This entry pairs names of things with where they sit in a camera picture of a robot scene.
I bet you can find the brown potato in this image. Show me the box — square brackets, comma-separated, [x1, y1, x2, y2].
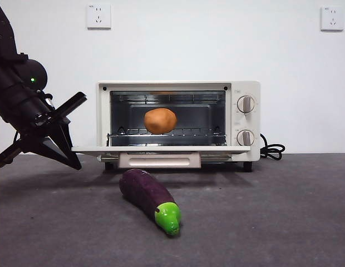
[143, 107, 178, 136]

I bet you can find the oven door with beige handle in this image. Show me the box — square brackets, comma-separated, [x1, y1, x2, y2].
[71, 145, 252, 169]

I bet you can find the cream Toshiba toaster oven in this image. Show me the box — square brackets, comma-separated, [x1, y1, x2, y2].
[96, 80, 261, 173]

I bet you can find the cream oven knob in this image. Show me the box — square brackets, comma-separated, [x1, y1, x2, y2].
[236, 95, 257, 115]
[236, 130, 256, 147]

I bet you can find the purple eggplant with green stem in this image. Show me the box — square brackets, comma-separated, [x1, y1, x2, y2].
[119, 168, 182, 238]

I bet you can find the white wall socket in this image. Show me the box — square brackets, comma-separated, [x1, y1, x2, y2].
[87, 3, 112, 31]
[320, 6, 344, 32]

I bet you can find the wire oven rack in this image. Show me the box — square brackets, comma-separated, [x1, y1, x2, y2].
[106, 127, 228, 147]

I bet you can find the black oven power cable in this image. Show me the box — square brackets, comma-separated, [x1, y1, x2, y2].
[259, 133, 286, 162]

